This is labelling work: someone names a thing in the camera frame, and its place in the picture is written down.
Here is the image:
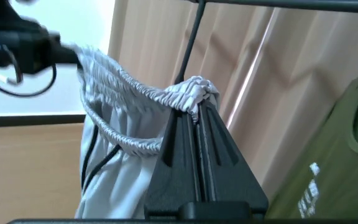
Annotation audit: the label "black cable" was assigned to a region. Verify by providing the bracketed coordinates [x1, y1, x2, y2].
[0, 63, 58, 98]

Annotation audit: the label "green printed shirt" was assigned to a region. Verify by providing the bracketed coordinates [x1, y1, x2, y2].
[265, 65, 358, 219]

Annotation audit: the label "beige curtain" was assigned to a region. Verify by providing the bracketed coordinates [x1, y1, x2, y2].
[107, 0, 358, 200]

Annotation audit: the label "black clothes rack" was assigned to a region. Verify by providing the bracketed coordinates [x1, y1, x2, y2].
[174, 0, 358, 85]

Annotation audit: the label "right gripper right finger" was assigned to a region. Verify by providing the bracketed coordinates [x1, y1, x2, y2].
[196, 100, 269, 219]

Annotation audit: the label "pale grey shorts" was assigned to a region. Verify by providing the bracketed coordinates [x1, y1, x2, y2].
[73, 43, 221, 219]

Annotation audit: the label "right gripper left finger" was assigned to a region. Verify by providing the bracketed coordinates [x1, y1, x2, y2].
[144, 108, 202, 219]

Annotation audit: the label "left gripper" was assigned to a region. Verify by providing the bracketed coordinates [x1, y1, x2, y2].
[12, 30, 61, 75]

